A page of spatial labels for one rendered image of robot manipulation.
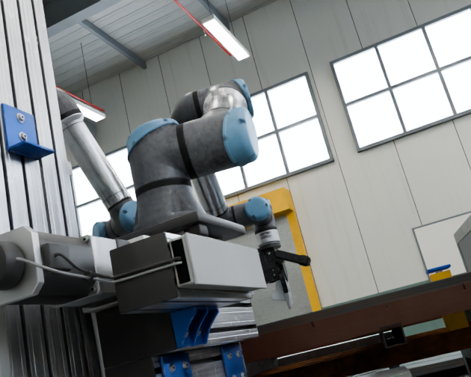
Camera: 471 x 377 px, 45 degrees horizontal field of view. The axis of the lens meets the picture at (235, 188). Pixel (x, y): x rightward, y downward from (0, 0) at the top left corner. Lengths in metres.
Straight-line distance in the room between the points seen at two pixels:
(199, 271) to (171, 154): 0.42
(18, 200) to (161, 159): 0.29
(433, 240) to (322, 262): 1.88
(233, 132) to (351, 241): 8.93
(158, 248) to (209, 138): 0.40
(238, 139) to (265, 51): 10.31
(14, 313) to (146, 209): 0.32
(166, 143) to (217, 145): 0.10
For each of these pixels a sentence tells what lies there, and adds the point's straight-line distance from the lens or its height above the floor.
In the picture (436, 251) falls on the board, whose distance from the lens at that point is 9.78.
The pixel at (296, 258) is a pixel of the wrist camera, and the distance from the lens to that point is 1.83.
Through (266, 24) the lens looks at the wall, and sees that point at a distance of 11.64.
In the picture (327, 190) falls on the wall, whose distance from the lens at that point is 10.21.
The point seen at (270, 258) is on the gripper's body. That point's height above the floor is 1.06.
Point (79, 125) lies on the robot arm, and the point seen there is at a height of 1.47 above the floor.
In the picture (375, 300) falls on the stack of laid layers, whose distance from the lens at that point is 1.46.
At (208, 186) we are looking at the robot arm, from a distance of 1.68.
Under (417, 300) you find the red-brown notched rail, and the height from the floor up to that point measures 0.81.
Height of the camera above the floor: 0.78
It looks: 16 degrees up
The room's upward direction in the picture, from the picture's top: 14 degrees counter-clockwise
